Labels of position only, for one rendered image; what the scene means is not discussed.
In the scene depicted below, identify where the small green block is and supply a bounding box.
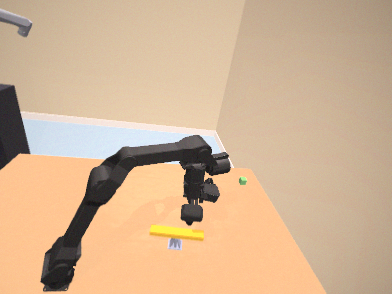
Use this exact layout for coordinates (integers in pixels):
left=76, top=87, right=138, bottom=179
left=238, top=177, right=247, bottom=185

